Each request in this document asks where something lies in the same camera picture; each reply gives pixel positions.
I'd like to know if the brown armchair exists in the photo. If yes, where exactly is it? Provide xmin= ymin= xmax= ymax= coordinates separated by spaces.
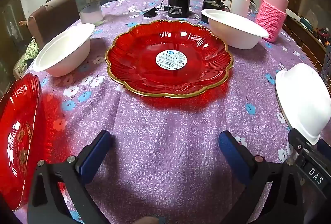
xmin=27 ymin=0 xmax=81 ymax=51

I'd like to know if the red plate with round sticker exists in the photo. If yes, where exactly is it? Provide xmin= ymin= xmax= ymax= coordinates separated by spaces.
xmin=105 ymin=19 xmax=234 ymax=99

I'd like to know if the black cylindrical motor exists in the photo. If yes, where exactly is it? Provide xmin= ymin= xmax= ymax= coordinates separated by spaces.
xmin=165 ymin=0 xmax=191 ymax=17

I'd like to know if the bottle in pink knitted sleeve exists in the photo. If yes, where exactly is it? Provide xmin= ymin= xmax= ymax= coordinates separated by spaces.
xmin=255 ymin=0 xmax=289 ymax=42

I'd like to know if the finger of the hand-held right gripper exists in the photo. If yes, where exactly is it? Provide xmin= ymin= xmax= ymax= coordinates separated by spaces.
xmin=317 ymin=138 xmax=331 ymax=162
xmin=288 ymin=128 xmax=331 ymax=197

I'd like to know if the white plastic jar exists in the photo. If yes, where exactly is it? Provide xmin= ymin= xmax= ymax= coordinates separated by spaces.
xmin=223 ymin=0 xmax=251 ymax=17

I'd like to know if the green patterned blanket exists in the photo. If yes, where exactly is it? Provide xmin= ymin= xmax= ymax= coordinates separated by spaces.
xmin=19 ymin=38 xmax=40 ymax=70

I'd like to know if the clear plastic bag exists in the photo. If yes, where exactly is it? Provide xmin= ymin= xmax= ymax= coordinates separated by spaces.
xmin=249 ymin=0 xmax=259 ymax=15

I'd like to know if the white disposable bowl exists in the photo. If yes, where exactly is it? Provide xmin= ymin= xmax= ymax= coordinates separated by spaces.
xmin=275 ymin=63 xmax=331 ymax=145
xmin=201 ymin=9 xmax=269 ymax=50
xmin=33 ymin=23 xmax=96 ymax=77

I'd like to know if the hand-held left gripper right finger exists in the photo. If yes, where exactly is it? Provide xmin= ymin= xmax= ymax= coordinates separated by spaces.
xmin=219 ymin=130 xmax=306 ymax=224

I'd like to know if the wooden side cabinet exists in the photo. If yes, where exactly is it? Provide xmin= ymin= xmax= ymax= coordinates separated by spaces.
xmin=281 ymin=8 xmax=331 ymax=61

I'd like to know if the small black adapter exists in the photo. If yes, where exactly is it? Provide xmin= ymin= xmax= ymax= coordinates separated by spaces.
xmin=143 ymin=7 xmax=158 ymax=18

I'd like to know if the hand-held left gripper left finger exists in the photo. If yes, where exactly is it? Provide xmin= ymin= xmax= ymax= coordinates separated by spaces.
xmin=27 ymin=130 xmax=112 ymax=224

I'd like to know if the red plate with gold print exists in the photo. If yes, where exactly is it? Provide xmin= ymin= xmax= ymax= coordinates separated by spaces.
xmin=0 ymin=72 xmax=42 ymax=211

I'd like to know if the purple floral tablecloth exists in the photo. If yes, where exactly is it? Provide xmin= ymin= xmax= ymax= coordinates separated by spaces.
xmin=13 ymin=0 xmax=331 ymax=224

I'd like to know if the grey slotted metal post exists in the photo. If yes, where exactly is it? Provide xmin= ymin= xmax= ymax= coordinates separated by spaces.
xmin=319 ymin=44 xmax=331 ymax=86

